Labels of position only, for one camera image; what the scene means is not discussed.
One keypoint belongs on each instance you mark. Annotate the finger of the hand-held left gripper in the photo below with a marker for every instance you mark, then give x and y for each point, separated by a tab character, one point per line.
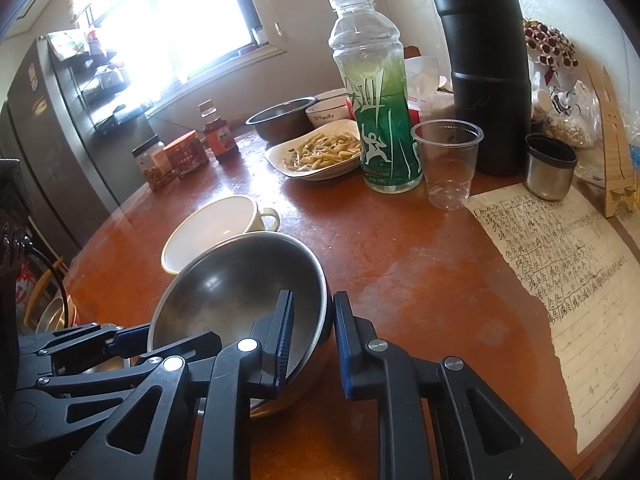
192	346
127	337

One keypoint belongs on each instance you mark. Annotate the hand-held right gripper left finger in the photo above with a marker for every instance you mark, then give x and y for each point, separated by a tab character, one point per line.
282	340

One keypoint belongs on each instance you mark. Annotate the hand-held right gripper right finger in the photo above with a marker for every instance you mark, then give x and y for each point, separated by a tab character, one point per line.
342	340

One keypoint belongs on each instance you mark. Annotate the large steel bowl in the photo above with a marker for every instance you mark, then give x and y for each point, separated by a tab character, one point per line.
225	285

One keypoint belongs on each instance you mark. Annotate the yellow wooden chair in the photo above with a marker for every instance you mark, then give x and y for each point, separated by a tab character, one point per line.
42	285

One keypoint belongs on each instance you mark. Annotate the white dish with food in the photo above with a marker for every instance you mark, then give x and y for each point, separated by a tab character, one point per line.
300	172

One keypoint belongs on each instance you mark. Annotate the clear jar with black lid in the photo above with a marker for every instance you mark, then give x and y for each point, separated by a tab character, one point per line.
152	167

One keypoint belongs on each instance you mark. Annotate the jar with orange lid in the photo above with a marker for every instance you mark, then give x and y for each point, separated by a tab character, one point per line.
187	157

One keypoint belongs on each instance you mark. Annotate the grey refrigerator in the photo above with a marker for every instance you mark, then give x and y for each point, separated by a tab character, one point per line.
60	150

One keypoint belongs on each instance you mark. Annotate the clear plastic cup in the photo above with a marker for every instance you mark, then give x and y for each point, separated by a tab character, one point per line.
447	170

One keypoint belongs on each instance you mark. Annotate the brown sauce bottle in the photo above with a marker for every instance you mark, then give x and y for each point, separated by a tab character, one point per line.
220	140

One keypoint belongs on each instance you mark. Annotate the small steel bowl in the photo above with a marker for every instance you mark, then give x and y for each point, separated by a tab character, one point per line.
275	122

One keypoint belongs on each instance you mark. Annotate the green drink bottle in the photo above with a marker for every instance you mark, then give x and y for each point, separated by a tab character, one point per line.
380	125

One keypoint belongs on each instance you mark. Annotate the white printed bowl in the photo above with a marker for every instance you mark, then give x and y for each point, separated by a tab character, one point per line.
325	117

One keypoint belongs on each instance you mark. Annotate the handwritten paper sheet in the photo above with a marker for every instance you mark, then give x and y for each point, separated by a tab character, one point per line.
575	280

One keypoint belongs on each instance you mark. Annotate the red packet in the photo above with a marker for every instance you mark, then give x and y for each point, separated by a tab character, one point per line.
415	110

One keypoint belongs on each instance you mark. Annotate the steel thermos cap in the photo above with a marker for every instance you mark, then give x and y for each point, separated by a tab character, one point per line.
547	175

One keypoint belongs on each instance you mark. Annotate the white plastic bag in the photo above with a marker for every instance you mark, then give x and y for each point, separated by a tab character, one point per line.
425	75

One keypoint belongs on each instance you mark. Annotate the black thermos flask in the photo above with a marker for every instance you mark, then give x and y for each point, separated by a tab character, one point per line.
485	85

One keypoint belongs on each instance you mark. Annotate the clear bag of nuts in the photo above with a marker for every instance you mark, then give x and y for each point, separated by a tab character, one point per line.
570	127

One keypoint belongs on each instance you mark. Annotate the window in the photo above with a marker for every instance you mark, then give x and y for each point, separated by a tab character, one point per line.
175	20

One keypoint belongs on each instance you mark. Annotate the wooden stand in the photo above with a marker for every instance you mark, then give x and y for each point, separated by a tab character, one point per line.
612	150

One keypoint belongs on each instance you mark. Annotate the dark red flower decoration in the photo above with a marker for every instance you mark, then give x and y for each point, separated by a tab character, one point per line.
550	42

